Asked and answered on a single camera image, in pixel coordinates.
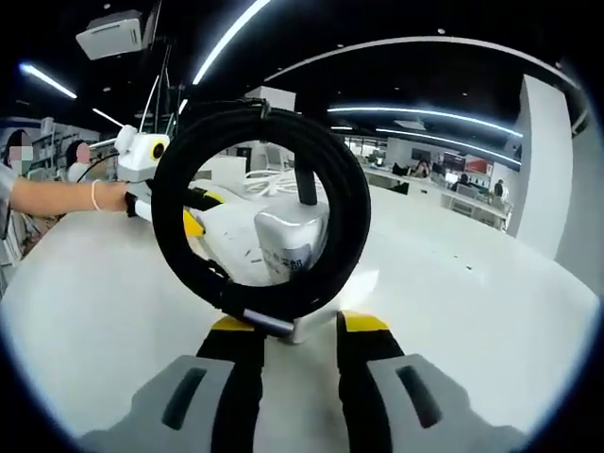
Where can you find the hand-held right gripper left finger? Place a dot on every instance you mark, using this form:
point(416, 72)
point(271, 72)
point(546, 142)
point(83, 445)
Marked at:
point(198, 401)

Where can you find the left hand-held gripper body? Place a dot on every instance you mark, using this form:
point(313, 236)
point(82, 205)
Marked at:
point(137, 160)

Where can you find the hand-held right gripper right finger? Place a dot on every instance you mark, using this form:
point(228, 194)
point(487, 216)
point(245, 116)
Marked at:
point(377, 401)

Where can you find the white power strip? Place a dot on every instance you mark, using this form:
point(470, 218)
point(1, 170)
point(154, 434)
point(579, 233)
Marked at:
point(226, 231)

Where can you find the white charger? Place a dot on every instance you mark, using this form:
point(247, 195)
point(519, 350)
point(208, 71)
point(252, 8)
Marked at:
point(288, 231)

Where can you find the curved ceiling light strip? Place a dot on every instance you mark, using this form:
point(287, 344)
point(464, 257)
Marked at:
point(226, 45)

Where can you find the white office desk row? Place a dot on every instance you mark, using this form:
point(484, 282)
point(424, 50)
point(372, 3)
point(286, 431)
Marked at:
point(424, 189)

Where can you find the person's left hand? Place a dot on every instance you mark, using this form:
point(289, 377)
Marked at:
point(114, 197)

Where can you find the white ceiling air unit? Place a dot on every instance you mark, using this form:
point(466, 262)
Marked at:
point(111, 35)

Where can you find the person's clothed body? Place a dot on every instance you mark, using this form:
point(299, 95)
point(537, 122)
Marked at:
point(4, 203)

